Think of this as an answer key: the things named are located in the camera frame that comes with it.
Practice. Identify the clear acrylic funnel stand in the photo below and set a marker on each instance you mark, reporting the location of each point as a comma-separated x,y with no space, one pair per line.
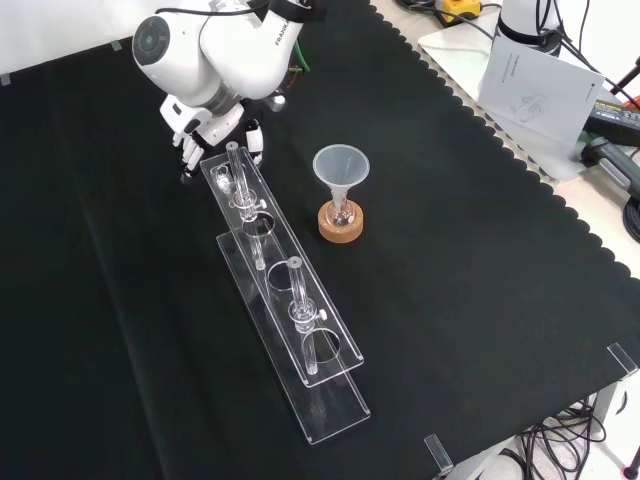
335,410

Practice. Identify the clear acrylic cloth clip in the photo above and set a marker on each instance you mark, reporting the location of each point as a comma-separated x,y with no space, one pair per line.
622,358
438,452

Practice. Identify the translucent plastic funnel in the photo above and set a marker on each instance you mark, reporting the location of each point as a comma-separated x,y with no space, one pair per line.
341,167

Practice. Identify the grey bench leg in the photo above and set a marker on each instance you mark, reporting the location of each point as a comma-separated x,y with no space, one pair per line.
609,410

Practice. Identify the pale board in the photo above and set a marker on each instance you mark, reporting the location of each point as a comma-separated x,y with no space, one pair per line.
455,55

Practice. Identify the yellow stop button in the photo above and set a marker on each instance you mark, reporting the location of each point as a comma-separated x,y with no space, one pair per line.
457,7

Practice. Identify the small round-bottom glass flask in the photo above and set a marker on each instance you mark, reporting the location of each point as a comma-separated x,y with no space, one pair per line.
340,216

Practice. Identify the black tripod leg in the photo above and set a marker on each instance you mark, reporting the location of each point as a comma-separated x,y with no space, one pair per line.
626,80

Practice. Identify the white paper booklet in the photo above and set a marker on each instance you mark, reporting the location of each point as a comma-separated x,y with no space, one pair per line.
540,90

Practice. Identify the grey tape piece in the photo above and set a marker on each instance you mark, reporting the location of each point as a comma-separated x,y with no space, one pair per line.
5,80
116,45

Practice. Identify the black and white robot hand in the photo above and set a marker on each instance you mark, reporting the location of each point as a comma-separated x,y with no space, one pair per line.
215,125

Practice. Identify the small clear glass weighing funnel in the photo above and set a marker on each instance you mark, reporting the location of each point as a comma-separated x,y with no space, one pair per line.
223,178

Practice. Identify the black power adapter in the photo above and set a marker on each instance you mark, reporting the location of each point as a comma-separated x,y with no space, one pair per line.
615,119

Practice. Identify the black bench cloth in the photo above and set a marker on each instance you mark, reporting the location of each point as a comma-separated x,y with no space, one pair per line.
450,275

